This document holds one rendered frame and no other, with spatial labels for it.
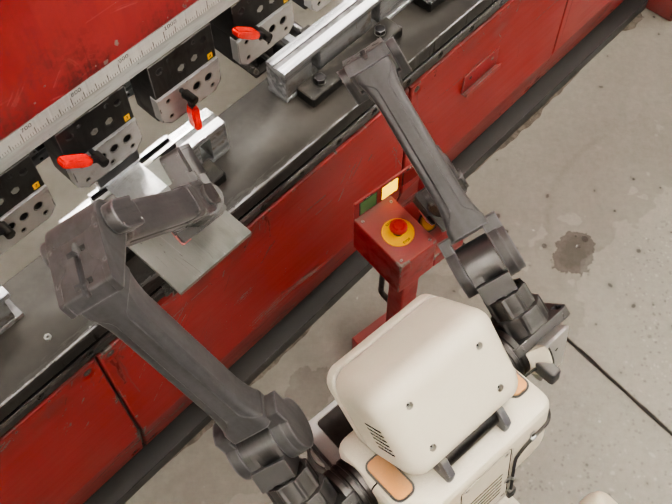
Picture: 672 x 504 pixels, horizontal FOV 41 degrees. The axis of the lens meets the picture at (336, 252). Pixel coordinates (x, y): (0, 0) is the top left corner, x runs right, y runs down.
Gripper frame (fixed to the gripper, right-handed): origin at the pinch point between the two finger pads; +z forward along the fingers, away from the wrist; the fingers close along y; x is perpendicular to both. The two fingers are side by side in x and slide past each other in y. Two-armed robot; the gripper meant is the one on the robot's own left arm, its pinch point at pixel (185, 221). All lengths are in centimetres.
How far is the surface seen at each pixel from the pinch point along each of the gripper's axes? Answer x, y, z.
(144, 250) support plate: -0.6, 8.6, 3.5
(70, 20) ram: -33.2, 2.1, -30.0
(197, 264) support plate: 7.7, 3.8, -1.1
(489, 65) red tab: 17, -106, 40
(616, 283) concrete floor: 95, -111, 63
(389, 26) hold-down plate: -7, -72, 16
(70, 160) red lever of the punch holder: -19.2, 12.0, -12.8
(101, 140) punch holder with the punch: -19.9, 4.1, -6.4
